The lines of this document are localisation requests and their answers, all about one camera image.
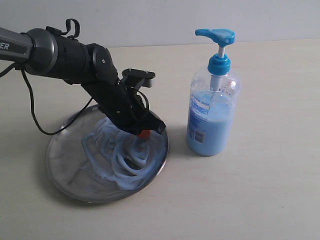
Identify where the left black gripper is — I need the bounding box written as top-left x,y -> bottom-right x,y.
81,81 -> 166,139

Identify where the blue soap smear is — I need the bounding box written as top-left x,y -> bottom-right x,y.
81,117 -> 168,191

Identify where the blue pump lotion bottle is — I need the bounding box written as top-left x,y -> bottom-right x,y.
186,28 -> 241,156

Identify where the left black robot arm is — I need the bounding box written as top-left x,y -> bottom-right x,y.
0,27 -> 166,135

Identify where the round steel plate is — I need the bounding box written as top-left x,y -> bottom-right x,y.
45,105 -> 169,204

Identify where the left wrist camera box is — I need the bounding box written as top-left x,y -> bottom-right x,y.
121,68 -> 156,90

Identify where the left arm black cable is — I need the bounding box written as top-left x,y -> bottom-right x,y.
0,18 -> 94,136

